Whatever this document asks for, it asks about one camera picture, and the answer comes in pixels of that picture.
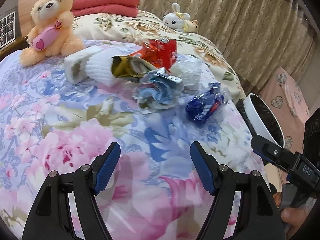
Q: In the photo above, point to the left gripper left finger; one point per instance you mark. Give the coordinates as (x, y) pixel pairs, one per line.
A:
(50, 216)

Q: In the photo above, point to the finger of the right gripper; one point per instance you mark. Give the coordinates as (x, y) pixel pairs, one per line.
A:
(272, 153)

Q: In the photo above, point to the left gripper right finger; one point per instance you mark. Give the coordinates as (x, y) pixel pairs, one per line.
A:
(258, 216)

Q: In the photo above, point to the blue snack wrapper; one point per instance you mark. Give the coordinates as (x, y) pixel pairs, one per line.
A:
(201, 107)

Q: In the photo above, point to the white paper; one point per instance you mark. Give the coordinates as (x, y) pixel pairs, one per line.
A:
(189, 69)

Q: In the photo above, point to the silver blue wrapper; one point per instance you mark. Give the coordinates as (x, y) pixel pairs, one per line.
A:
(157, 90)

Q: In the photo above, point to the red snack wrapper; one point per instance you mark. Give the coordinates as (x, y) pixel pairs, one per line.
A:
(159, 53)

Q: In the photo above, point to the white foam block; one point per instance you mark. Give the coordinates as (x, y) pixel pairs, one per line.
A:
(74, 64)

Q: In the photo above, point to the white foam net sleeve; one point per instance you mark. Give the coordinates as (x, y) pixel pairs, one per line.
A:
(98, 68)

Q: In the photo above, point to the olive gold foil bag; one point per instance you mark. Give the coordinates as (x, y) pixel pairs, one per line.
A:
(130, 68)

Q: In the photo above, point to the white trash bin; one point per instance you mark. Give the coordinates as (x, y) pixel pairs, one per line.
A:
(260, 119)

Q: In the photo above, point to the right hand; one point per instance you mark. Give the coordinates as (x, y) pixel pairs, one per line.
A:
(293, 217)

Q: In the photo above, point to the pink heart cloth cover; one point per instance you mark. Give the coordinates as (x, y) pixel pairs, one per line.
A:
(285, 99)

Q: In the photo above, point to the beige patterned curtain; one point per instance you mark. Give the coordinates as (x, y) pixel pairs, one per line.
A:
(254, 36)

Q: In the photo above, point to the brown bear plush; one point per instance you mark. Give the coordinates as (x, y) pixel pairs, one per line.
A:
(191, 26)

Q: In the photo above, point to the white rabbit plush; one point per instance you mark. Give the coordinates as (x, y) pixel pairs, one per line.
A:
(176, 20)

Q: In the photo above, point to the wooden nightstand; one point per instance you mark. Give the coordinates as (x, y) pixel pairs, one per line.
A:
(19, 44)

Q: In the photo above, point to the orange teddy bear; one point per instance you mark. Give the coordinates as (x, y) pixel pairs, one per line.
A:
(52, 34)

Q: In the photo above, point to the cream floral quilt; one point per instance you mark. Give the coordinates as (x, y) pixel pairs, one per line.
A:
(146, 26)

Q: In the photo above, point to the red folded blanket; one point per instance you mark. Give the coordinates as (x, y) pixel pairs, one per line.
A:
(119, 7)

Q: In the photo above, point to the photo frame grid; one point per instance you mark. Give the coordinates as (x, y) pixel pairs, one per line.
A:
(7, 28)

